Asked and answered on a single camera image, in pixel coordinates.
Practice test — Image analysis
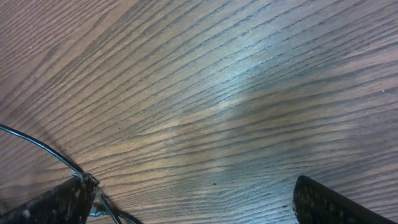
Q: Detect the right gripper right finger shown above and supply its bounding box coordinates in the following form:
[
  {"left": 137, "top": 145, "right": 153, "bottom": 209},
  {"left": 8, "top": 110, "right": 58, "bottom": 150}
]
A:
[{"left": 293, "top": 175, "right": 395, "bottom": 224}]

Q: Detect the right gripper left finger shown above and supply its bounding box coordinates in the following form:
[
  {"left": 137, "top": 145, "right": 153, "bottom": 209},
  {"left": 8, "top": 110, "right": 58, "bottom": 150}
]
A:
[{"left": 1, "top": 173, "right": 100, "bottom": 224}]

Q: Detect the black USB cable bundle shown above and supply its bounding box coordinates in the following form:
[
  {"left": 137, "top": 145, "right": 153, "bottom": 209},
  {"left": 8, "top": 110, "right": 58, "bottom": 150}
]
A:
[{"left": 0, "top": 123, "right": 144, "bottom": 224}]

